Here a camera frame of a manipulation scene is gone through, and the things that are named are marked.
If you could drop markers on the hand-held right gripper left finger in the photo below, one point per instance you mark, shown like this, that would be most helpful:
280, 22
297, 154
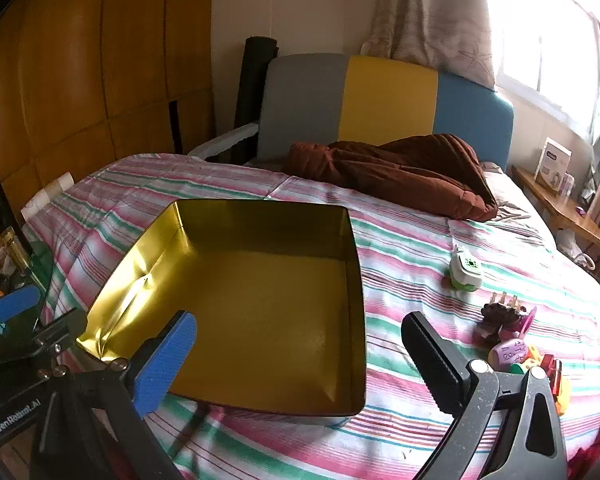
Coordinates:
165, 360

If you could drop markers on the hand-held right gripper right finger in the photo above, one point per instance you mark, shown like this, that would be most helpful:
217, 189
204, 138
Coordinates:
430, 355

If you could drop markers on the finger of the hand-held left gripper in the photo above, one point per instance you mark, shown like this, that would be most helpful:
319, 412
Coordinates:
12, 305

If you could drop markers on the purple plastic cup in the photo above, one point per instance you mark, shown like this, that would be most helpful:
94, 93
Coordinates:
510, 352

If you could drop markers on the brown toy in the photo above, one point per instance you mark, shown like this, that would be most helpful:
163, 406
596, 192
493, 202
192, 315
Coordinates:
500, 315

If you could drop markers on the green white plug-in device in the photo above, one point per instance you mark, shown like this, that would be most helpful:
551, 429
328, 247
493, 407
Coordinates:
465, 270

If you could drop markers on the orange green toy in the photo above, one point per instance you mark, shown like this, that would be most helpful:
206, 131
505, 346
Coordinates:
522, 365

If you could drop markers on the square metal tin box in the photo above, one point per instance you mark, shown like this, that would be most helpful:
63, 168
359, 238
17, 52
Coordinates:
270, 300

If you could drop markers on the orange yellow toy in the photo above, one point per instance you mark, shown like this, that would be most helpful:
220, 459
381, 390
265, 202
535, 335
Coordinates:
560, 390

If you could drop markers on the gold capped bottle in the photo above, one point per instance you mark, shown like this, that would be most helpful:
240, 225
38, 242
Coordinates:
12, 250

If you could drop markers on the striped pink green blanket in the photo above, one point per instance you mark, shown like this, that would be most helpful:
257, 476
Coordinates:
430, 240

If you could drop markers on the grey pillow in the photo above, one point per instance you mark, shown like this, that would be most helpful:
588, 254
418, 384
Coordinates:
510, 205

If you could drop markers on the red cloth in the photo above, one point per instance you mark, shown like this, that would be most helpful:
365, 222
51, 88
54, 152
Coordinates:
595, 460

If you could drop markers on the wooden shelf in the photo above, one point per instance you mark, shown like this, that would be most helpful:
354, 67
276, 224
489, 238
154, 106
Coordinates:
565, 210

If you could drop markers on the white cardboard box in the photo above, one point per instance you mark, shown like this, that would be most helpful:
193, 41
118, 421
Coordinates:
550, 160

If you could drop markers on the wooden wardrobe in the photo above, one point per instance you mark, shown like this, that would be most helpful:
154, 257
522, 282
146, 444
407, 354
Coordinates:
80, 60

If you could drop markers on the grey yellow blue headboard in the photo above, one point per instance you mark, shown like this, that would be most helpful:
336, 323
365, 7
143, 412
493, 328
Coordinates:
390, 100

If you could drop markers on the black rolled mat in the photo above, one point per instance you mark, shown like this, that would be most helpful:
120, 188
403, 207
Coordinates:
252, 85

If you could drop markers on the window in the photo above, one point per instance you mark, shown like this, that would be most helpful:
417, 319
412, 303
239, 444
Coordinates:
540, 35

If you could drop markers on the beige patterned curtain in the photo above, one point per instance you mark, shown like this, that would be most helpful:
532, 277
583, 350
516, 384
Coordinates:
430, 10

